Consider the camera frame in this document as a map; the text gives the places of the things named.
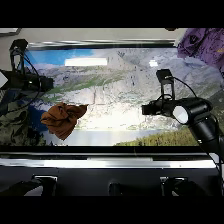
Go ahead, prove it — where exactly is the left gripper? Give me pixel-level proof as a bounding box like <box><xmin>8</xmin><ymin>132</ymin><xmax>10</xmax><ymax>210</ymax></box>
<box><xmin>33</xmin><ymin>75</ymin><xmax>55</xmax><ymax>92</ymax></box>

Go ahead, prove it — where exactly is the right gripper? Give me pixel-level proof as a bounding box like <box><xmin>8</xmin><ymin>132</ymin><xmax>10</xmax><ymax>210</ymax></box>
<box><xmin>141</xmin><ymin>99</ymin><xmax>176</xmax><ymax>117</ymax></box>

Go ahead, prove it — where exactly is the brown garment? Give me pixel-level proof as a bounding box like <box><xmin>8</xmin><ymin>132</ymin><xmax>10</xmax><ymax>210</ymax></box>
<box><xmin>40</xmin><ymin>102</ymin><xmax>90</xmax><ymax>141</ymax></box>

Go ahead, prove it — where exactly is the dark garment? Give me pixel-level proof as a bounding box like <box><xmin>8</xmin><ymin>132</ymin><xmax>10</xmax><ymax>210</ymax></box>
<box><xmin>0</xmin><ymin>89</ymin><xmax>48</xmax><ymax>147</ymax></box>

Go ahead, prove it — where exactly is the purple garment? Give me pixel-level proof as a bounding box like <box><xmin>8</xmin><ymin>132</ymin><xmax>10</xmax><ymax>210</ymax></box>
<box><xmin>176</xmin><ymin>28</ymin><xmax>224</xmax><ymax>78</ymax></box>

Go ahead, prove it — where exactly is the black cable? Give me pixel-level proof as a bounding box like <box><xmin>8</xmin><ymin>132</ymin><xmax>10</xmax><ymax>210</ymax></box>
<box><xmin>6</xmin><ymin>54</ymin><xmax>43</xmax><ymax>113</ymax></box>
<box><xmin>171</xmin><ymin>76</ymin><xmax>199</xmax><ymax>99</ymax></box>

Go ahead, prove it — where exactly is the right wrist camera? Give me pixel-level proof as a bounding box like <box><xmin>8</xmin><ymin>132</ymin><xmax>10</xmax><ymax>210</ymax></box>
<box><xmin>155</xmin><ymin>68</ymin><xmax>176</xmax><ymax>102</ymax></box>

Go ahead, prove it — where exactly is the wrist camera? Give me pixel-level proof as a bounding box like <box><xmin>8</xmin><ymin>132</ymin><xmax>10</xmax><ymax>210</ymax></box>
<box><xmin>9</xmin><ymin>38</ymin><xmax>30</xmax><ymax>75</ymax></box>
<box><xmin>155</xmin><ymin>68</ymin><xmax>176</xmax><ymax>102</ymax></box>

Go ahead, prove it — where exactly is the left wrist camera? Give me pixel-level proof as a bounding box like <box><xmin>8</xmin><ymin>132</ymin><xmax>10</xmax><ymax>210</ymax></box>
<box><xmin>9</xmin><ymin>38</ymin><xmax>30</xmax><ymax>75</ymax></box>

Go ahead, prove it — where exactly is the silver frame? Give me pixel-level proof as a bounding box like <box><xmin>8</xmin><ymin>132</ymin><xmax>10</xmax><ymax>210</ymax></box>
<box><xmin>0</xmin><ymin>151</ymin><xmax>224</xmax><ymax>197</ymax></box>

